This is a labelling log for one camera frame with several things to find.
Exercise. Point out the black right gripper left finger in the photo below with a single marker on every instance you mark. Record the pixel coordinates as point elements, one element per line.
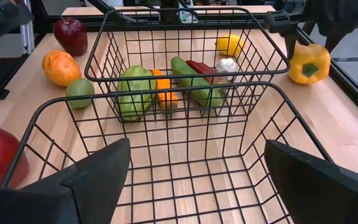
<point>73,199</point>

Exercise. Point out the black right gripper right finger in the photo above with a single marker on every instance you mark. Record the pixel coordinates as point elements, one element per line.
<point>328,199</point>

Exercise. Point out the dark red apple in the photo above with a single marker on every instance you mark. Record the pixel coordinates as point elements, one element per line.
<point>71,37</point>

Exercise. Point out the orange lumpy vegetable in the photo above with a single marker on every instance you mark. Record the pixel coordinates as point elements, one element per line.
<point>61,68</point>

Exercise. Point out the green lime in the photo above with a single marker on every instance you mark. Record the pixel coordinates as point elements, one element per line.
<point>80,93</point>

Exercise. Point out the green bell pepper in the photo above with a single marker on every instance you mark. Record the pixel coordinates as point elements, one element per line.
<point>134,73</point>

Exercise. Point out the yellow bell pepper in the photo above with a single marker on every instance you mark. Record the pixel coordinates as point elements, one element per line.
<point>309,56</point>

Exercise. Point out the orange carrot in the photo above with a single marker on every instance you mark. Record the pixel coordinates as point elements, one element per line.
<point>164,85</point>

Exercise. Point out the white garlic bulb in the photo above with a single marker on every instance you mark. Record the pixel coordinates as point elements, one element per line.
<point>227,65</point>

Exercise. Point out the green cucumber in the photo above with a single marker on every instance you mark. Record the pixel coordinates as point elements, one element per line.
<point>182,70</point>

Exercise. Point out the red chili pepper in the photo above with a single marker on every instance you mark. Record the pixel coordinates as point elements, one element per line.
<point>202,68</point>

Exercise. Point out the yellow lemon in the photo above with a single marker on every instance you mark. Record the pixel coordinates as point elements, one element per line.
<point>228,45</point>

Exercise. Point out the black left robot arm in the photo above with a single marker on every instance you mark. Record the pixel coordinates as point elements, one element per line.
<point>169,12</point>

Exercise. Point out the white teal connector box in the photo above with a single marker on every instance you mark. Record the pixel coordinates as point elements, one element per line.
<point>188,17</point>

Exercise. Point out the silver aluminium post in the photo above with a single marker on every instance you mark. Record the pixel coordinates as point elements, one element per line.
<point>27,37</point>

